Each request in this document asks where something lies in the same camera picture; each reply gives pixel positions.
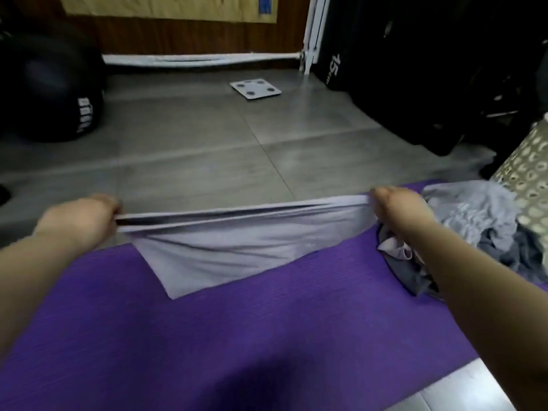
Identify person's left hand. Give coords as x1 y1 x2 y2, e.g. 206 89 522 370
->
34 194 123 251

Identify person's right hand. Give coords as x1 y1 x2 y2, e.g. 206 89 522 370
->
370 186 437 241

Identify whitish grey towel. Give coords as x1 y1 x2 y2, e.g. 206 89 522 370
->
378 235 416 265

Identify dark grey towel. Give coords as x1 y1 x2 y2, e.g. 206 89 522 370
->
378 222 548 298

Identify white perforated laundry basket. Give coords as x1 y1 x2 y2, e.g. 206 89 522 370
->
490 119 548 253

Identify person's left forearm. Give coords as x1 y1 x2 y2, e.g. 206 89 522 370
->
0 228 86 360

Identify person's right forearm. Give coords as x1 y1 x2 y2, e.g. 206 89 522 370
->
402 217 548 411

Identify black medicine ball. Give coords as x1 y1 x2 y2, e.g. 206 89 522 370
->
0 21 106 144

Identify white bathroom scale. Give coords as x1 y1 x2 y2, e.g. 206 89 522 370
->
229 79 282 100

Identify purple yoga mat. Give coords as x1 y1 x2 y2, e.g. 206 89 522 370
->
0 179 548 411

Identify white vertical frame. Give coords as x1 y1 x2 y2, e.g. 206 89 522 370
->
301 0 331 76

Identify beige wall board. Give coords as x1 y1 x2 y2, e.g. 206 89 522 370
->
58 0 279 24

